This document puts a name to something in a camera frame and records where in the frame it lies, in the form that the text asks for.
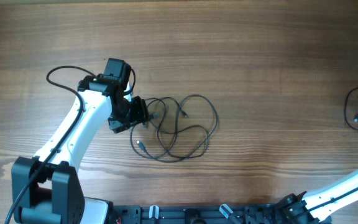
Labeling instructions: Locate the black cable bundle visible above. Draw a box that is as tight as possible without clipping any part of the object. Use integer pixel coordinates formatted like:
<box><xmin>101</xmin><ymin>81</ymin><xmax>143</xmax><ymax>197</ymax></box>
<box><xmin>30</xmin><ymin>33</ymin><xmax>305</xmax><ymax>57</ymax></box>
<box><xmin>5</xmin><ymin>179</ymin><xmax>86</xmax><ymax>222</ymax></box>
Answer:
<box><xmin>129</xmin><ymin>94</ymin><xmax>219</xmax><ymax>164</ymax></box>

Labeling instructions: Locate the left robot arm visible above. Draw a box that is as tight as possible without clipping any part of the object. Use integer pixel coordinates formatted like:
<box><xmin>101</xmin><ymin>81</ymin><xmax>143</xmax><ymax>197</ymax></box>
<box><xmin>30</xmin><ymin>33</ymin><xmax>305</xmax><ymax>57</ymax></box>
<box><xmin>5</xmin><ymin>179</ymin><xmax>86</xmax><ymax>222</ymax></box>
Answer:
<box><xmin>5</xmin><ymin>58</ymin><xmax>149</xmax><ymax>223</ymax></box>

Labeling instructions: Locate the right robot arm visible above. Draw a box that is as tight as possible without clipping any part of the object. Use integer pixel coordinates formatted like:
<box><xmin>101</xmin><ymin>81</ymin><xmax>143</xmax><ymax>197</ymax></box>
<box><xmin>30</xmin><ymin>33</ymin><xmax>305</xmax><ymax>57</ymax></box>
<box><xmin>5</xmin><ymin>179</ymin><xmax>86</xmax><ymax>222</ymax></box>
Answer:
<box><xmin>275</xmin><ymin>169</ymin><xmax>358</xmax><ymax>224</ymax></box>

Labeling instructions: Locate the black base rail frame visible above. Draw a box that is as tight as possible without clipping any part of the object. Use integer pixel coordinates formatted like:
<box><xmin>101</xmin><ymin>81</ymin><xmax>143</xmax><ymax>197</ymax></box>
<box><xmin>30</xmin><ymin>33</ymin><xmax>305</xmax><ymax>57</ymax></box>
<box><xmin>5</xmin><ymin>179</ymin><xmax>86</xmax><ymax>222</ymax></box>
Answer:
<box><xmin>104</xmin><ymin>203</ymin><xmax>332</xmax><ymax>224</ymax></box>

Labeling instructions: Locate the left camera black cable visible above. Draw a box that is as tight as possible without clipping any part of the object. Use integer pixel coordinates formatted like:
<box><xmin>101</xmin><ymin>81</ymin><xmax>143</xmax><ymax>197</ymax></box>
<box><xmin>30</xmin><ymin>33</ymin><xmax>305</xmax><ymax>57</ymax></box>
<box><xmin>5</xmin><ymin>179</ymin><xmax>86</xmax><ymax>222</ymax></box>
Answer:
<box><xmin>4</xmin><ymin>65</ymin><xmax>99</xmax><ymax>224</ymax></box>

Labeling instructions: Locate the camera black cable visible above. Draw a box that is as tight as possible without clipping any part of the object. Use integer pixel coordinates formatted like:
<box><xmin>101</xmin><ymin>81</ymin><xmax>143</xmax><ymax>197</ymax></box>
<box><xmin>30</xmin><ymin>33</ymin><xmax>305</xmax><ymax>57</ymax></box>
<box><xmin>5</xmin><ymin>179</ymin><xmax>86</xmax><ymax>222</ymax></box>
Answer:
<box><xmin>303</xmin><ymin>177</ymin><xmax>358</xmax><ymax>212</ymax></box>
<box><xmin>4</xmin><ymin>65</ymin><xmax>99</xmax><ymax>224</ymax></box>

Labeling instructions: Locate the right camera black cable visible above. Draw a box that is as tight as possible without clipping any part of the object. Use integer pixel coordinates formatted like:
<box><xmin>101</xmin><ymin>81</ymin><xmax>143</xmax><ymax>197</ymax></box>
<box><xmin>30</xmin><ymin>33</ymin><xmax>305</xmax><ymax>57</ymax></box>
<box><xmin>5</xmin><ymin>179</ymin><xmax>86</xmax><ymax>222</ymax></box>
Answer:
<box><xmin>303</xmin><ymin>177</ymin><xmax>358</xmax><ymax>212</ymax></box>

